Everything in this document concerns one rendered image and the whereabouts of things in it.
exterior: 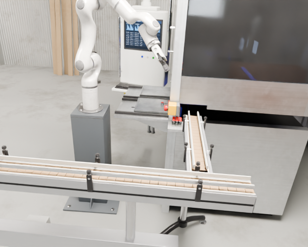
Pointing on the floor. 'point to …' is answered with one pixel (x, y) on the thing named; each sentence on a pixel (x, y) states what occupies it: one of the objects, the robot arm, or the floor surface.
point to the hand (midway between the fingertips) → (166, 68)
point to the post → (176, 79)
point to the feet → (184, 223)
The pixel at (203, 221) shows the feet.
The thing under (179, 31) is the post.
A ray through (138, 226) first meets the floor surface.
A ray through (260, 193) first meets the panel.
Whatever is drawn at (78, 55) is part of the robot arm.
